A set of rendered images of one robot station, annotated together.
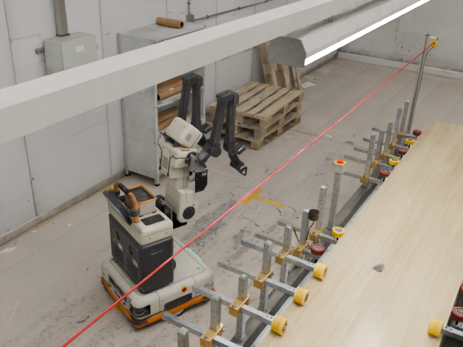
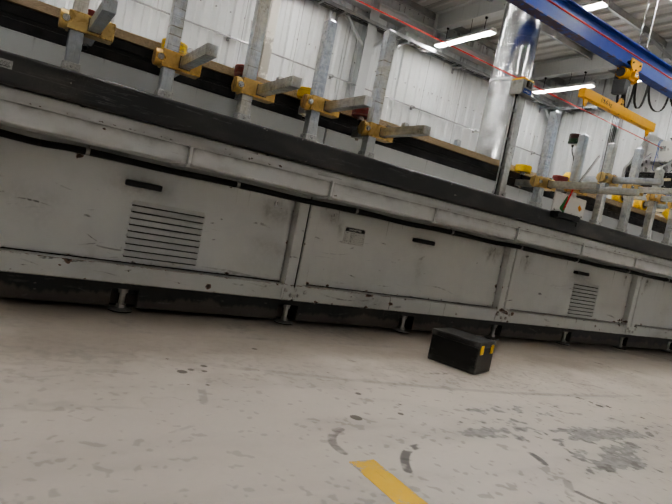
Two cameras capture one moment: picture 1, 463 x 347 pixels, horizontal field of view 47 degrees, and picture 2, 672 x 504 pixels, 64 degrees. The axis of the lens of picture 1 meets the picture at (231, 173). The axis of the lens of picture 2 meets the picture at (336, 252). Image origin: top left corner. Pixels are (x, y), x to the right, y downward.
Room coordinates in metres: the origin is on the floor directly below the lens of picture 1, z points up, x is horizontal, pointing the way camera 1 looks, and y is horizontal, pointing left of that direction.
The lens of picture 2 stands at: (5.61, -0.20, 0.44)
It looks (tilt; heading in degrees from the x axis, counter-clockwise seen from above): 3 degrees down; 207
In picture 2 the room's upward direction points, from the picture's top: 11 degrees clockwise
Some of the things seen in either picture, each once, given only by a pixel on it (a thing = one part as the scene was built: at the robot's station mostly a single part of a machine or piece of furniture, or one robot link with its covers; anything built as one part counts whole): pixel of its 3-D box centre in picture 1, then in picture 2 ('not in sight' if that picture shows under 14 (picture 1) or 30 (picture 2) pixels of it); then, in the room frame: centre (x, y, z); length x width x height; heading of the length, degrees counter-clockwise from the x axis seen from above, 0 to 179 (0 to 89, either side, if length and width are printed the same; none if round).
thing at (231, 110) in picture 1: (230, 122); not in sight; (3.33, 0.02, 1.40); 0.11 x 0.06 x 0.43; 37
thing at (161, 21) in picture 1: (169, 23); not in sight; (5.55, 0.69, 1.59); 0.30 x 0.08 x 0.08; 60
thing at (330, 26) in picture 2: (377, 156); (317, 90); (4.03, -1.21, 0.88); 0.04 x 0.04 x 0.48; 60
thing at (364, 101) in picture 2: (369, 162); (331, 107); (4.02, -1.14, 0.83); 0.43 x 0.03 x 0.04; 60
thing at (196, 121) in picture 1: (196, 103); not in sight; (3.68, 0.28, 1.40); 0.11 x 0.06 x 0.43; 37
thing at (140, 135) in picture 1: (165, 101); not in sight; (5.45, 0.74, 0.78); 0.90 x 0.45 x 1.55; 150
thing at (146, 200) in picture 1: (140, 200); not in sight; (3.16, 0.62, 0.87); 0.23 x 0.15 x 0.11; 37
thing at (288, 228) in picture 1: (285, 260); (603, 188); (2.51, -0.33, 0.89); 0.04 x 0.04 x 0.48; 60
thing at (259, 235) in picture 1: (286, 245); (593, 190); (2.74, -0.36, 0.84); 0.43 x 0.03 x 0.04; 60
